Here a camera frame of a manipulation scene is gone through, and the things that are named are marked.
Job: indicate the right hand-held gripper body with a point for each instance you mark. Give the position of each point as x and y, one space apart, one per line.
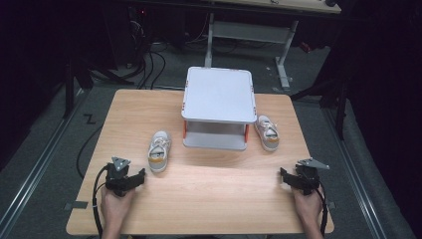
307 179

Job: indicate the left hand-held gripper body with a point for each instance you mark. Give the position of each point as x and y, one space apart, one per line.
116 177

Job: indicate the white shoe with orange heel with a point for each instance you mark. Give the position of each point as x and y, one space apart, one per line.
267 133
159 152

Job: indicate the white two-tier shoe rack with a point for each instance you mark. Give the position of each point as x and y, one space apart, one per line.
219 96

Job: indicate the person's right hand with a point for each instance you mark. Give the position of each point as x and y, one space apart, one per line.
308 205

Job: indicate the person's left hand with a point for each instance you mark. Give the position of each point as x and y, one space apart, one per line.
116 207

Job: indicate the grey tape strip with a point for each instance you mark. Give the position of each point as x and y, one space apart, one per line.
77 205
330 205

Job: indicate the black metal stand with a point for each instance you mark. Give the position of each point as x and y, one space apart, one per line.
338 99
69 89

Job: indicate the small red object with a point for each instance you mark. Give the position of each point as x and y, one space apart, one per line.
305 47

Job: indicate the wooden desk with white legs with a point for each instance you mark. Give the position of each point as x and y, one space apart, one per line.
252 31

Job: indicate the metal floor rail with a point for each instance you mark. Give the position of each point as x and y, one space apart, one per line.
36 169
356 186

